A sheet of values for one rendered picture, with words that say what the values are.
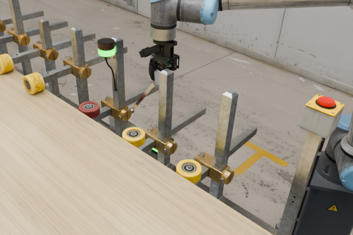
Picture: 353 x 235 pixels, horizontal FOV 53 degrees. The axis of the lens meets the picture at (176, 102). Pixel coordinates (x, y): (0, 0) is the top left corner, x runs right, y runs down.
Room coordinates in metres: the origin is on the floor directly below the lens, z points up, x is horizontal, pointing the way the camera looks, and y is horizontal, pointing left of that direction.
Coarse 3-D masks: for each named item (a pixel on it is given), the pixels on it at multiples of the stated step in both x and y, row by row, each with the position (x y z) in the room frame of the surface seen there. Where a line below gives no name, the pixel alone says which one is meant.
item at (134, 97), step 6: (150, 84) 1.42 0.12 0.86; (138, 90) 1.36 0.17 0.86; (144, 90) 1.36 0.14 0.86; (156, 90) 1.41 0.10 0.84; (126, 96) 1.30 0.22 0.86; (132, 96) 1.31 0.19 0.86; (138, 96) 1.32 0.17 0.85; (126, 102) 1.27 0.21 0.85; (132, 102) 1.29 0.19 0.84; (102, 108) 1.20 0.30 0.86; (108, 108) 1.20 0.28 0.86; (102, 114) 1.17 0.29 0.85; (108, 114) 1.19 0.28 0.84; (96, 120) 1.14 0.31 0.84
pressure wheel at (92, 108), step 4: (80, 104) 1.15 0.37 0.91; (84, 104) 1.15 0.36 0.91; (88, 104) 1.14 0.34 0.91; (92, 104) 1.15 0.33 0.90; (96, 104) 1.15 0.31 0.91; (80, 108) 1.12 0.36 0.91; (84, 108) 1.13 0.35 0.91; (88, 108) 1.13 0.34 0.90; (92, 108) 1.13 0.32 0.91; (96, 108) 1.13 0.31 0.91; (84, 112) 1.10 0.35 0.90; (88, 112) 1.10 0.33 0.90; (92, 112) 1.10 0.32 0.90; (96, 112) 1.12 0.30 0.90; (88, 116) 1.10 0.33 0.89; (92, 116) 1.10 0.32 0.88; (96, 116) 1.11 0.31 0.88
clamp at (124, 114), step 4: (104, 100) 1.24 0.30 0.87; (112, 100) 1.25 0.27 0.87; (104, 104) 1.23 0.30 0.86; (108, 104) 1.21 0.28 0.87; (112, 104) 1.22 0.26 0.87; (112, 108) 1.19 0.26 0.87; (116, 108) 1.19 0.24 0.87; (124, 108) 1.19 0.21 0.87; (112, 112) 1.20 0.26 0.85; (116, 112) 1.18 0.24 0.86; (120, 112) 1.17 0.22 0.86; (124, 112) 1.17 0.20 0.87; (128, 112) 1.18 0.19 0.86; (112, 116) 1.20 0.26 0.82; (116, 116) 1.18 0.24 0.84; (120, 116) 1.16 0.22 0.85; (124, 116) 1.17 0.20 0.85; (128, 116) 1.18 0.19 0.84; (120, 120) 1.17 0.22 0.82; (124, 120) 1.17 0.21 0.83
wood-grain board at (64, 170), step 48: (0, 96) 1.19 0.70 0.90; (48, 96) 1.21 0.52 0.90; (0, 144) 0.89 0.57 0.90; (48, 144) 0.90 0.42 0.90; (96, 144) 0.92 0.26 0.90; (0, 192) 0.69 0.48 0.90; (48, 192) 0.70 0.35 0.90; (96, 192) 0.71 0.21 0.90; (144, 192) 0.71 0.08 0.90; (192, 192) 0.72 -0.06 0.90
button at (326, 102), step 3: (318, 99) 0.73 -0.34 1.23; (321, 99) 0.72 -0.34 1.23; (324, 99) 0.73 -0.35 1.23; (327, 99) 0.73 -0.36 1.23; (330, 99) 0.73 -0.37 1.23; (318, 102) 0.72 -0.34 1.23; (321, 102) 0.71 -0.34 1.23; (324, 102) 0.71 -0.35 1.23; (327, 102) 0.71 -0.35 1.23; (330, 102) 0.71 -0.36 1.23; (333, 102) 0.71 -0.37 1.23; (321, 105) 0.71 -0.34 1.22; (324, 105) 0.71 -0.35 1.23; (327, 105) 0.70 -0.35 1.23; (330, 105) 0.70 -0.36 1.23; (333, 105) 0.71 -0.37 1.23
